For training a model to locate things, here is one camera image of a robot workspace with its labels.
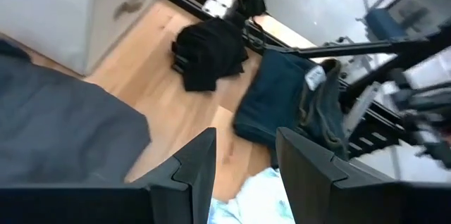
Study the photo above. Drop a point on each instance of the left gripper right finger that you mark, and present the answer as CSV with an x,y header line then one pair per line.
x,y
310,178

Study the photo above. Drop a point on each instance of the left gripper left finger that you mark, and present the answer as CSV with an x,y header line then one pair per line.
x,y
190,167

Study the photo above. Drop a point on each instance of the dark teal jeans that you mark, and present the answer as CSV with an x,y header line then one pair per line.
x,y
271,100

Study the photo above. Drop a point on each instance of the dark grey shirt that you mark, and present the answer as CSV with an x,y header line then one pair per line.
x,y
70,125

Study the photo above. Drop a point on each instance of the black aluminium table frame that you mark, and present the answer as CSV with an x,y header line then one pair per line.
x,y
382,122

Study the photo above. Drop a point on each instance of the pale blue patterned cloth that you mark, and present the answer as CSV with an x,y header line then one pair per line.
x,y
257,203

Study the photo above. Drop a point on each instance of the black garment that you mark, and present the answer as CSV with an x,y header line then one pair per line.
x,y
208,55

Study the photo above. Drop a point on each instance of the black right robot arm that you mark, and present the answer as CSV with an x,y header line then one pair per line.
x,y
352,46

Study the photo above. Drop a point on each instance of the beige fabric storage bin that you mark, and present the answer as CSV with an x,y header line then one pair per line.
x,y
53,12

